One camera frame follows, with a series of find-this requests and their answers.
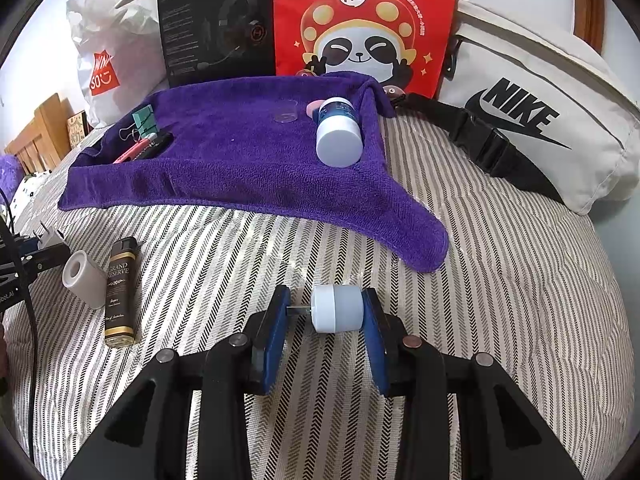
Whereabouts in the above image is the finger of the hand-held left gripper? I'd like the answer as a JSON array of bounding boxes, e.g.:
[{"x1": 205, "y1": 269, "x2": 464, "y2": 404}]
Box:
[
  {"x1": 0, "y1": 242, "x2": 71, "y2": 282},
  {"x1": 0, "y1": 234, "x2": 42, "y2": 255}
]

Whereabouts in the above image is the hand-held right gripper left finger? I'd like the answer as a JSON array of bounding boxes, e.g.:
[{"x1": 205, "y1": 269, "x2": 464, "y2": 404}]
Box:
[{"x1": 62, "y1": 285, "x2": 291, "y2": 480}]

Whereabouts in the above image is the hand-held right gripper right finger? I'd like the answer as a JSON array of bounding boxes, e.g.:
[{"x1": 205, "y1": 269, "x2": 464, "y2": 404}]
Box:
[{"x1": 362, "y1": 287, "x2": 586, "y2": 480}]

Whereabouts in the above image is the white charger plug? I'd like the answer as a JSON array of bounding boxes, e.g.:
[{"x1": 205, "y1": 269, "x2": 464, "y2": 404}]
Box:
[{"x1": 35, "y1": 224, "x2": 66, "y2": 254}]

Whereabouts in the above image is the small white round charger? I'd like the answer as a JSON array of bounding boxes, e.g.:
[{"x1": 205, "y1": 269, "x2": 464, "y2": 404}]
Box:
[{"x1": 287, "y1": 285, "x2": 368, "y2": 334}]

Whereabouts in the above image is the pink utility knife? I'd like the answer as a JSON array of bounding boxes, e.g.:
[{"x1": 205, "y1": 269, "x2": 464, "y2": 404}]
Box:
[{"x1": 112, "y1": 135, "x2": 157, "y2": 165}]

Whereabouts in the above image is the black tube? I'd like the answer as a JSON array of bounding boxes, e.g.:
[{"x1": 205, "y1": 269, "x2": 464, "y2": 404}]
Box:
[{"x1": 136, "y1": 131, "x2": 175, "y2": 161}]

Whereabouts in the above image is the green binder clip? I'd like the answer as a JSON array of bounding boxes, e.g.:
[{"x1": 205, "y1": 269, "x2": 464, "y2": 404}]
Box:
[{"x1": 119, "y1": 106, "x2": 157, "y2": 144}]

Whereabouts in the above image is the white lotion bottle blue label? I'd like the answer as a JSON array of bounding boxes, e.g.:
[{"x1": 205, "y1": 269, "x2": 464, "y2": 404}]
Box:
[{"x1": 315, "y1": 97, "x2": 365, "y2": 169}]

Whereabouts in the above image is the clear glass jar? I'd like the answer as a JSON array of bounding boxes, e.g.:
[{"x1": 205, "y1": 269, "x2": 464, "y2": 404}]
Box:
[{"x1": 272, "y1": 102, "x2": 301, "y2": 125}]

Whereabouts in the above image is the white cylinder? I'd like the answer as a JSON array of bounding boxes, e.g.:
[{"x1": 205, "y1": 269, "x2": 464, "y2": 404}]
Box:
[{"x1": 62, "y1": 250, "x2": 106, "y2": 310}]

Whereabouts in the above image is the white spotted plush toy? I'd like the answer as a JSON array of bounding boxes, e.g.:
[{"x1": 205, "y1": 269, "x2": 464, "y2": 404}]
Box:
[{"x1": 12, "y1": 170, "x2": 54, "y2": 211}]

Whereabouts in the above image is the purple plush toy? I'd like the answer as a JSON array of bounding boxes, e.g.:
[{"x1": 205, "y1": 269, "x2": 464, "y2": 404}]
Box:
[{"x1": 0, "y1": 155, "x2": 24, "y2": 191}]

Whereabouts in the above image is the brown bottle with gold cap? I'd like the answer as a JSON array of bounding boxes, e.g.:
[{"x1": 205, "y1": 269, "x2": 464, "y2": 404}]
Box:
[{"x1": 104, "y1": 252, "x2": 139, "y2": 350}]

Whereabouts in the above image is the wooden headboard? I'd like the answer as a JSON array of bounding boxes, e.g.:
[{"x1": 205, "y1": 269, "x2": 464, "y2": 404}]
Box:
[{"x1": 4, "y1": 92, "x2": 74, "y2": 173}]

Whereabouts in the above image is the small patterned box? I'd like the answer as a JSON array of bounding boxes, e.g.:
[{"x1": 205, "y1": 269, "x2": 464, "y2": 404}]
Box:
[{"x1": 66, "y1": 114, "x2": 91, "y2": 149}]

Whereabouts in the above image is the purple towel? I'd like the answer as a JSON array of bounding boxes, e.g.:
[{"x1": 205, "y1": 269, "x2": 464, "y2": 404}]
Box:
[{"x1": 57, "y1": 71, "x2": 448, "y2": 275}]

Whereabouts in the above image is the white plastic shopping bag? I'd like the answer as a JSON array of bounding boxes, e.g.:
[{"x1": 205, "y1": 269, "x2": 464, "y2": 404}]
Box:
[{"x1": 66, "y1": 0, "x2": 168, "y2": 128}]

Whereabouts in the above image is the black headphone box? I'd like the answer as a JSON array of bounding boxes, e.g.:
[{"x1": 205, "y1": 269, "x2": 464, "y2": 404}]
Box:
[{"x1": 115, "y1": 0, "x2": 277, "y2": 89}]

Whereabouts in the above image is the red panda print bag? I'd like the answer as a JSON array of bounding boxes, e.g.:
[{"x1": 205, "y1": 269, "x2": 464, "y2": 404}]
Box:
[{"x1": 272, "y1": 0, "x2": 460, "y2": 101}]

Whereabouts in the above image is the white waist bag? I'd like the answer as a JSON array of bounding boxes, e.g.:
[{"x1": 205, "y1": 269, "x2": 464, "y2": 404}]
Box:
[{"x1": 400, "y1": 0, "x2": 640, "y2": 217}]

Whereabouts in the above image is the wooden post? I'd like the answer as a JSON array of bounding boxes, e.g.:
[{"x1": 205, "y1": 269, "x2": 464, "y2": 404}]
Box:
[{"x1": 574, "y1": 0, "x2": 606, "y2": 54}]

